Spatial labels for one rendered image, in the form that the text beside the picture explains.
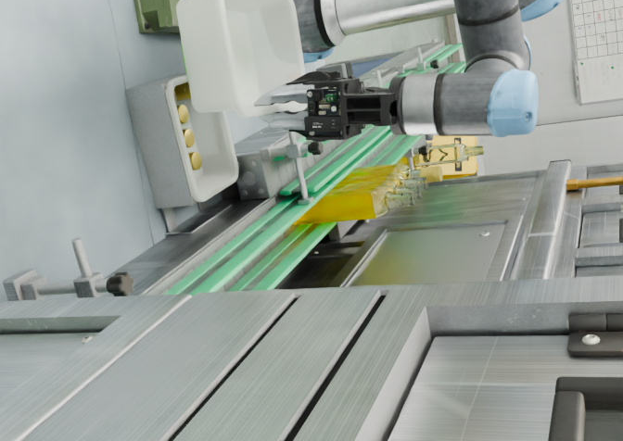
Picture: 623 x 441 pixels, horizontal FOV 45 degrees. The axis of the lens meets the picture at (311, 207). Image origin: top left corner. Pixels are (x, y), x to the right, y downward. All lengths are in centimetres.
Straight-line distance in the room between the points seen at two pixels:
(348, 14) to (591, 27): 600
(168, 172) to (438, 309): 94
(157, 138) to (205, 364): 92
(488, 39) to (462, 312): 53
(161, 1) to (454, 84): 68
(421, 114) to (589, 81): 649
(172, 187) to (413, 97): 60
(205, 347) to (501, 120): 50
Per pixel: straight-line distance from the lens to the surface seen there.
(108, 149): 130
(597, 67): 734
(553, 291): 47
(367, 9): 136
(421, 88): 89
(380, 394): 39
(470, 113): 88
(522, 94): 87
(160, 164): 135
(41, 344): 60
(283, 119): 99
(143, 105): 134
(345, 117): 90
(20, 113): 117
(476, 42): 95
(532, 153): 755
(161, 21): 140
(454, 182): 218
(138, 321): 56
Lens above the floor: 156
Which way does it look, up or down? 24 degrees down
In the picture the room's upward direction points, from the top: 85 degrees clockwise
